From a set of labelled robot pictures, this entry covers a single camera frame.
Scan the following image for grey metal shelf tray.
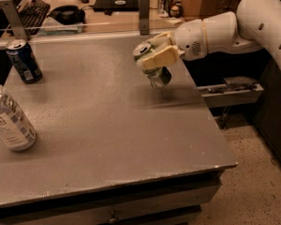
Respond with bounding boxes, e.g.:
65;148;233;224
199;76;264;108

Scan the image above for blue soda can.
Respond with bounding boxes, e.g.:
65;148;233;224
6;39;42;83

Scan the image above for table drawer with handle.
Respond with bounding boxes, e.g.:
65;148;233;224
0;177;221;225

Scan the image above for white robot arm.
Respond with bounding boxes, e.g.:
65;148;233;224
137;0;281;70

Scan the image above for clear plastic water bottle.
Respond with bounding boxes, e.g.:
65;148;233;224
0;84;36;151

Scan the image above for black headphones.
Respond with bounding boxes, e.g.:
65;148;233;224
49;6;85;25

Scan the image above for silver can on desk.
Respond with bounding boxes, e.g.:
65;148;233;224
157;0;172;17

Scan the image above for metal bracket post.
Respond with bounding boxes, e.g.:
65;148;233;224
139;0;150;36
0;0;29;41

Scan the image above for middle metal bracket post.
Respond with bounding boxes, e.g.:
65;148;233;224
139;0;150;36

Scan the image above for left metal bracket post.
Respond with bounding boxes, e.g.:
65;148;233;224
0;0;29;41

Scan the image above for crushed green soda can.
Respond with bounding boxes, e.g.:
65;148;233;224
133;41;171;89

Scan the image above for black keyboard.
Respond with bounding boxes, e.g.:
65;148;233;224
17;0;51;36

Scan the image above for black laptop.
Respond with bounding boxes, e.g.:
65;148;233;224
93;0;139;11

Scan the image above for small round brown object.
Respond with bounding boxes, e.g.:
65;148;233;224
170;6;181;18

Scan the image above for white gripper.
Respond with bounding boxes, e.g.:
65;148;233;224
140;20;207;70

